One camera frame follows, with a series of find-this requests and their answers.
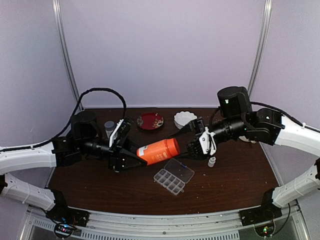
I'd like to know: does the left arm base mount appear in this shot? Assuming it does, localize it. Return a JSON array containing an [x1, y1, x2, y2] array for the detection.
[[45, 190, 90, 240]]

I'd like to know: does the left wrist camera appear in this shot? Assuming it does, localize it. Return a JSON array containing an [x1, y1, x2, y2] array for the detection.
[[109, 117, 133, 148]]

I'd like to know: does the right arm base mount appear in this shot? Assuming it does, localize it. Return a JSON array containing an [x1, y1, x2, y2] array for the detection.
[[239, 188, 282, 238]]

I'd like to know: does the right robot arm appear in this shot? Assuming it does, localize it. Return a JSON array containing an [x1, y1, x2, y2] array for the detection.
[[173, 86, 320, 221]]

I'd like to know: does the right aluminium frame post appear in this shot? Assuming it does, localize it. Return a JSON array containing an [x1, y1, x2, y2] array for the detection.
[[248, 0, 273, 96]]

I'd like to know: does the grey capped supplement bottle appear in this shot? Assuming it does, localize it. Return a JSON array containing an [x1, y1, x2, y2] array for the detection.
[[104, 120, 116, 138]]

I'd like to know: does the red floral plate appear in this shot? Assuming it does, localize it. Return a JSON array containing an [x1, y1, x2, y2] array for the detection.
[[136, 112, 164, 131]]

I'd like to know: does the front aluminium rail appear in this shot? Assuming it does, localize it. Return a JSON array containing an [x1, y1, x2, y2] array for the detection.
[[24, 204, 308, 240]]

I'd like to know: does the orange pill bottle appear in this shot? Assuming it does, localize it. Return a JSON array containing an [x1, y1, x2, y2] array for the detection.
[[136, 138, 181, 166]]

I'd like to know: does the white cup at right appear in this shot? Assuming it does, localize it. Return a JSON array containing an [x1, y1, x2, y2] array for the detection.
[[238, 134, 258, 145]]

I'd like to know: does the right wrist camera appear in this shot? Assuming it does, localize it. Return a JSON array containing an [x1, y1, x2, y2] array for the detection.
[[198, 126, 217, 156]]

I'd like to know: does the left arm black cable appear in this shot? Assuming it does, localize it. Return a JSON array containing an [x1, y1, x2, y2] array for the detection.
[[0, 87, 127, 152]]

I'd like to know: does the aluminium frame post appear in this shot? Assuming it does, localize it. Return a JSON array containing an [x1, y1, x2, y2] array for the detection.
[[52, 0, 80, 102], [248, 0, 273, 96]]

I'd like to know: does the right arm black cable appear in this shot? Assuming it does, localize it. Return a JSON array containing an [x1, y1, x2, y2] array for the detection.
[[208, 101, 320, 133]]

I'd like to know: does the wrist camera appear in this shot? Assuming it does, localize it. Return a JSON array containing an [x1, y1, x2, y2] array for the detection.
[[198, 126, 217, 156], [109, 117, 133, 148]]

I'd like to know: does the white scalloped dish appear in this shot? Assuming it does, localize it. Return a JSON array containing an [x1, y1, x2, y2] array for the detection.
[[173, 111, 197, 130]]

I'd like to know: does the small white bottle right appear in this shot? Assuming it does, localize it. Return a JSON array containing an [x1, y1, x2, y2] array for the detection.
[[207, 156, 216, 168]]

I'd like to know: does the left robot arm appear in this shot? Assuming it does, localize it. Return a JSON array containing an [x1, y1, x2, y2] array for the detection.
[[0, 111, 148, 222]]

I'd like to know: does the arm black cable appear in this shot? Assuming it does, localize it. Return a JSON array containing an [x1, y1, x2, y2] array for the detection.
[[208, 101, 320, 133], [0, 87, 127, 152]]

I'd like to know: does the left aluminium frame post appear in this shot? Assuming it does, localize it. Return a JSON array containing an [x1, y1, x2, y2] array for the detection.
[[52, 0, 80, 102]]

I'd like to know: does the clear plastic pill organizer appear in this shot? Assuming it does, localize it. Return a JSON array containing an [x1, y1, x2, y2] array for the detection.
[[153, 158, 195, 196]]

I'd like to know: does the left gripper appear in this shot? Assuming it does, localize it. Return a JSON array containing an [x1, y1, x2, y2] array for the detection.
[[77, 134, 150, 172]]

